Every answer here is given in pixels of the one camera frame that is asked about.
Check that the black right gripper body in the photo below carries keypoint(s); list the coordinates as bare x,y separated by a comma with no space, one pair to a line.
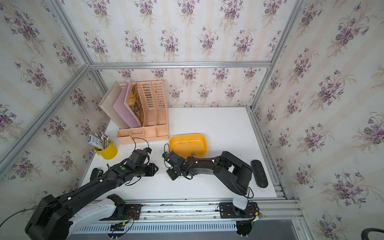
173,173

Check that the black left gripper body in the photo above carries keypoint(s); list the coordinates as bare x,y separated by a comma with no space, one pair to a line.
145,170

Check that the yellow plastic storage box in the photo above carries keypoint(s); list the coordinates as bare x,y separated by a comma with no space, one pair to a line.
191,145

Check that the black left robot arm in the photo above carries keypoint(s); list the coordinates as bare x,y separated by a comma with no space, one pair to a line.
56,218

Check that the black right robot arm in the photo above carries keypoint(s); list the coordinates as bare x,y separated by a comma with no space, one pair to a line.
229,169

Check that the yellow pen cup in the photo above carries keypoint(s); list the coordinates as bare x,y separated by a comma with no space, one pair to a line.
108,153

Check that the pens in cup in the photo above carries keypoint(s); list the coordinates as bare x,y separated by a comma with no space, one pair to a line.
100,142

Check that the pink folder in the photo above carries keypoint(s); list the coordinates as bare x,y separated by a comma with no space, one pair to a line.
123,109

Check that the patterned brown folder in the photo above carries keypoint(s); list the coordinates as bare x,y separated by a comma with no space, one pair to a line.
134,103

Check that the beige folder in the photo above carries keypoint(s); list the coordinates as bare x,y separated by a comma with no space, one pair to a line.
107,105

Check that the peach plastic desk organizer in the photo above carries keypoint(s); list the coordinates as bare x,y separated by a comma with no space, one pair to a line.
156,120

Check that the black oval pad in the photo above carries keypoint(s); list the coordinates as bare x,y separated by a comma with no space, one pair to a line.
259,174

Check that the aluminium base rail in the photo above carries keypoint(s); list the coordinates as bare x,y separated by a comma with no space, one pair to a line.
196,216

